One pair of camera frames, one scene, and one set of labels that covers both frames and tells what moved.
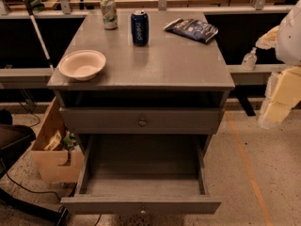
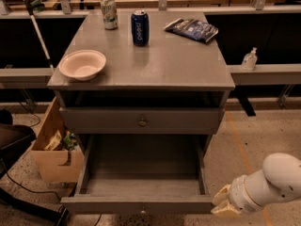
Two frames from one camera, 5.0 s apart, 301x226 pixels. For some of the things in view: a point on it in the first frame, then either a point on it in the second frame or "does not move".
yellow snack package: [55, 140] does not move
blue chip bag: [193, 28] does not move
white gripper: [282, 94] -> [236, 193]
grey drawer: [142, 174] does not move
